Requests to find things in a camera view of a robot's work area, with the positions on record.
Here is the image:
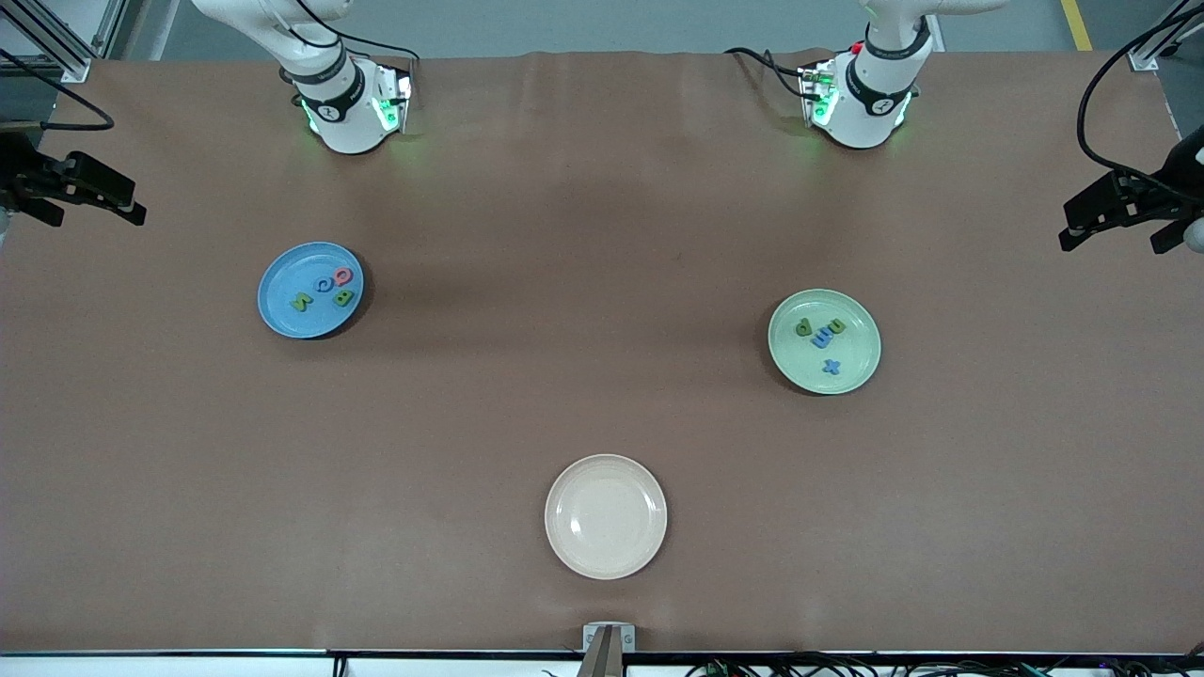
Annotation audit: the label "grey metal camera bracket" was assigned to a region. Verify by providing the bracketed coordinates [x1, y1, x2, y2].
[578, 622, 637, 677]

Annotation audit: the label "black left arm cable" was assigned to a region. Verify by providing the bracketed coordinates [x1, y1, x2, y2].
[1077, 5, 1204, 203]

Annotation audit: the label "beige plate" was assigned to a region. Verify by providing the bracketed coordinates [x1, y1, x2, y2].
[544, 453, 669, 581]

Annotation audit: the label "blue plate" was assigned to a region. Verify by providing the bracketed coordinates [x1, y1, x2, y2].
[257, 242, 366, 340]

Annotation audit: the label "black right base cable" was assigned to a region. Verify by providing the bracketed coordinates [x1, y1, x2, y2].
[282, 0, 421, 65]

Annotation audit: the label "green plate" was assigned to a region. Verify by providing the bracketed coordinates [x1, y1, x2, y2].
[767, 288, 883, 397]

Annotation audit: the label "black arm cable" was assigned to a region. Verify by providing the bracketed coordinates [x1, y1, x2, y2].
[1077, 5, 1204, 203]
[0, 47, 116, 133]

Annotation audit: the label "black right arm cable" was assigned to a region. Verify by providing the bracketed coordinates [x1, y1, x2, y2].
[0, 47, 116, 133]

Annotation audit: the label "brown table mat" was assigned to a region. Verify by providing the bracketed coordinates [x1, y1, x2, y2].
[0, 49, 1204, 656]

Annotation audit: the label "black left base cables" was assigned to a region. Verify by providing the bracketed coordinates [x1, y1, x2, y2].
[723, 46, 821, 102]

